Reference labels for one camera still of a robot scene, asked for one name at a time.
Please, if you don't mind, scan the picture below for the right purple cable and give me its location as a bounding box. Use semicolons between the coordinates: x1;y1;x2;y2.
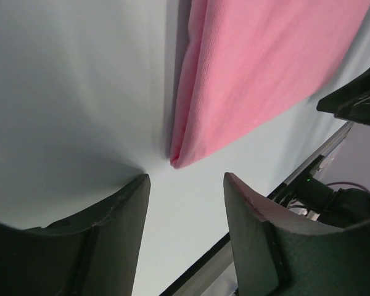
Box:
325;181;370;194

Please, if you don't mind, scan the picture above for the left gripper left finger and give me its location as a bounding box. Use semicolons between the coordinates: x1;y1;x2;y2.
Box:
0;174;150;295

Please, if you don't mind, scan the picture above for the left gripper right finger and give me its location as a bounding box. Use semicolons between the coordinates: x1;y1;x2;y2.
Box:
224;173;370;295

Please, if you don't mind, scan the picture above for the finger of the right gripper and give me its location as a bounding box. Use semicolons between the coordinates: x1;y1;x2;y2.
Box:
316;68;370;126

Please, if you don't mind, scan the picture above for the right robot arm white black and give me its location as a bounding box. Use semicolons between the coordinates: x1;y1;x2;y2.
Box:
270;68;370;228

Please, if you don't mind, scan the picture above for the pink t shirt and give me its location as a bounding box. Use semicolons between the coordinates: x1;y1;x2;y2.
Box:
170;1;370;169

